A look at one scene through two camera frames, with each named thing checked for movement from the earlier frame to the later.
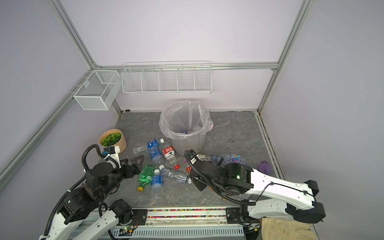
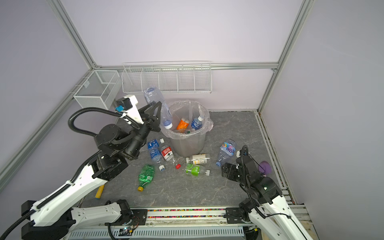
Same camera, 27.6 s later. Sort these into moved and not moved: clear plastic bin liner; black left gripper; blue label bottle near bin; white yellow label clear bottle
Moved: black left gripper
Not moved: clear plastic bin liner; white yellow label clear bottle; blue label bottle near bin
